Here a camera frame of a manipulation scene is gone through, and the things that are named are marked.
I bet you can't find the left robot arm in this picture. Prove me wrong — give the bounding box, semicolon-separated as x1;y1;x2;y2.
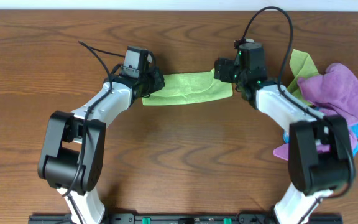
37;65;165;223

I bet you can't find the purple cloth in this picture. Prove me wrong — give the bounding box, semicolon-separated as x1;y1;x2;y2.
273;62;358;162

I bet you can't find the light green cloth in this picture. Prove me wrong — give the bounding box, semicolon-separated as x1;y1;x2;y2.
142;69;233;106

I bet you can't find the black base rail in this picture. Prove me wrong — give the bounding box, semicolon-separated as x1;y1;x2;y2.
28;212;344;224

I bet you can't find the olive green cloth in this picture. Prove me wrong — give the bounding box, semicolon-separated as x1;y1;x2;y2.
287;49;319;106

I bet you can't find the blue cloth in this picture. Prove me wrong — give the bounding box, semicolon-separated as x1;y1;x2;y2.
273;123;358;160

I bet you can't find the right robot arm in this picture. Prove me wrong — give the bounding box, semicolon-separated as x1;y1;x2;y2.
214;42;355;223

